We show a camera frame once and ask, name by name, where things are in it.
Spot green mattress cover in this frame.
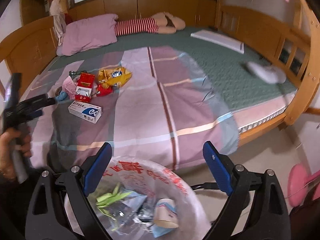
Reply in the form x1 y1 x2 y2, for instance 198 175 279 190
49 27 297 111

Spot white blue medicine box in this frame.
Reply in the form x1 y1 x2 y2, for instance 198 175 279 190
68 100 103 124

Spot red cigarette box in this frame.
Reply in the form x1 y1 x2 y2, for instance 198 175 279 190
75 73 95 103

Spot white slipper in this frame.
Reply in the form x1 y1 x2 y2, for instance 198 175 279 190
246 62 286 84

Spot yellow snack bag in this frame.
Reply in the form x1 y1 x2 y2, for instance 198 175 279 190
98 67 132 88

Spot striped plush doll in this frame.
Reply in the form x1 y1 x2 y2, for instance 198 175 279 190
115 12 185 36

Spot plaid pink grey quilt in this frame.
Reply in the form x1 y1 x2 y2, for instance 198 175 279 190
25 47 239 171

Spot wooden bed frame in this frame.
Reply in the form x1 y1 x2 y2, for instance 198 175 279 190
1 4 319 144

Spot red wrapper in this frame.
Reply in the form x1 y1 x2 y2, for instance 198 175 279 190
96 83 113 96

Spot pink pillow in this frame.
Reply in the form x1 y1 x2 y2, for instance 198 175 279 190
61 14 118 56

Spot pink tissue packet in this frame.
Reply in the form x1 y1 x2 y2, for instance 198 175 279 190
62 76 76 100

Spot paper cup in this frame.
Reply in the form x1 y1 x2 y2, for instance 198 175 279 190
153 198 179 229

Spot white flat board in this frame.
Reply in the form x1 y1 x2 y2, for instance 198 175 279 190
190 30 245 54

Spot pink stool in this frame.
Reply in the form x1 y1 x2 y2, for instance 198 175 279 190
287 163 319 207

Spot clear plastic trash bag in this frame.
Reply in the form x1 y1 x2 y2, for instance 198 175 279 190
63 155 213 240

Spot blue tissue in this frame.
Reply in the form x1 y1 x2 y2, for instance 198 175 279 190
55 91 68 102

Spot green snack packet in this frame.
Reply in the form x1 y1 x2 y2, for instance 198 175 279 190
69 71 87 80

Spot clear blue plastic wrapper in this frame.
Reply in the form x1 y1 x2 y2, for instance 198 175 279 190
105 191 147 228

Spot person's left hand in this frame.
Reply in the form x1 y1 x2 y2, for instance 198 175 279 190
1 128 32 181

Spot wooden wall cabinets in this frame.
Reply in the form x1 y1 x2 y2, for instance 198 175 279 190
67 0 221 28

